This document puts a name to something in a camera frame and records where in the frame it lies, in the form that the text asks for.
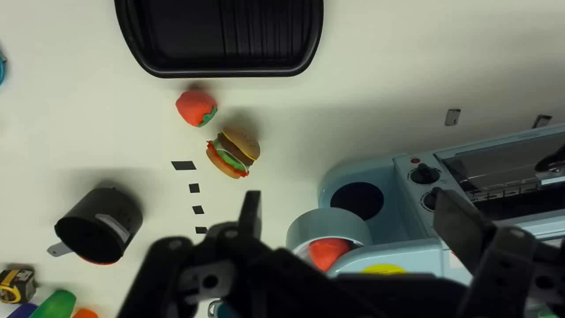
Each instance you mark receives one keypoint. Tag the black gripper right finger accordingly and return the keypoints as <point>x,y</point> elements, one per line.
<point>501,265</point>

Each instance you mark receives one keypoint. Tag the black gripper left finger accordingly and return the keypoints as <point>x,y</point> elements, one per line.
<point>178,275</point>

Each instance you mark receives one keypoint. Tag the black oven knob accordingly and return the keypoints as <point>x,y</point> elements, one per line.
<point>434,198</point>
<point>425,173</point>

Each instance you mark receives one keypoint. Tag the light blue toy oven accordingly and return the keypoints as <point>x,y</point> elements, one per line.
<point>390,171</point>

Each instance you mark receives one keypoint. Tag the small black tape mark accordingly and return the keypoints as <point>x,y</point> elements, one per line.
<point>195,187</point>
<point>199,208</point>
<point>185,164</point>

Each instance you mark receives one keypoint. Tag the black measuring cup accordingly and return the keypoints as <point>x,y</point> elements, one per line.
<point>112,217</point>

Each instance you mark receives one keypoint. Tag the orange marker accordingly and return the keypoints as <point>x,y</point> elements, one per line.
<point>86,312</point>

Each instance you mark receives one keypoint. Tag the yellow toy egg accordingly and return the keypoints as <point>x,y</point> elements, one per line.
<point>384,268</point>

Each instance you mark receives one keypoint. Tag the green marker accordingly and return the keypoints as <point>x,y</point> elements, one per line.
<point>56,304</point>

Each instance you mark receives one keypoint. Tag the toy hamburger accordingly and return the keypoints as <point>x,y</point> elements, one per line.
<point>236,150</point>

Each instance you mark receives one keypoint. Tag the red toy tomato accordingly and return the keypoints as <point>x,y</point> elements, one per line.
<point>328,252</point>

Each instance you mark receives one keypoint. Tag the blue marker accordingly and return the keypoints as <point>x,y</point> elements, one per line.
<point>22,311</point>

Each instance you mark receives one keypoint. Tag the light blue swivel bowl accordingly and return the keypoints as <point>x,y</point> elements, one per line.
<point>330,222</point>

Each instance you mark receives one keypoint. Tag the red toy strawberry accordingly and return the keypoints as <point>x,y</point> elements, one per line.
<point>195,106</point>

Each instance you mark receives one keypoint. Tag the black ridged plastic tray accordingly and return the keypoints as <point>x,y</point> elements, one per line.
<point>218,35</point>

